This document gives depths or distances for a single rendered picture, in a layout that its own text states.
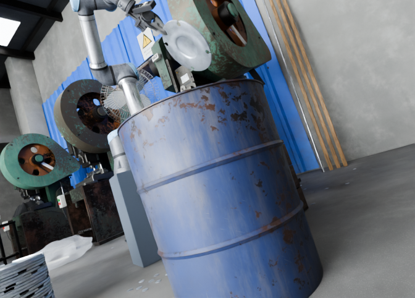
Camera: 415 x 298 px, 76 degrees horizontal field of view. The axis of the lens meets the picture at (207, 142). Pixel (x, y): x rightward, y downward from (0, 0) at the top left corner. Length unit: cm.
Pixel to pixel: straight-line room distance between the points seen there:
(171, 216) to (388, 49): 257
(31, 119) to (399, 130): 658
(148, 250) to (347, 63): 237
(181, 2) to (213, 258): 153
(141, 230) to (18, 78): 637
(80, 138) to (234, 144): 250
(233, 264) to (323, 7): 276
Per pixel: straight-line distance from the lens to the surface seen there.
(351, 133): 287
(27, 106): 714
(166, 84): 219
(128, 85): 161
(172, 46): 148
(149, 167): 60
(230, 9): 204
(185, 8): 179
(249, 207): 56
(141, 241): 136
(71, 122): 299
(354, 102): 287
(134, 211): 135
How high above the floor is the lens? 30
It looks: 7 degrees up
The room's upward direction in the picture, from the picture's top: 19 degrees counter-clockwise
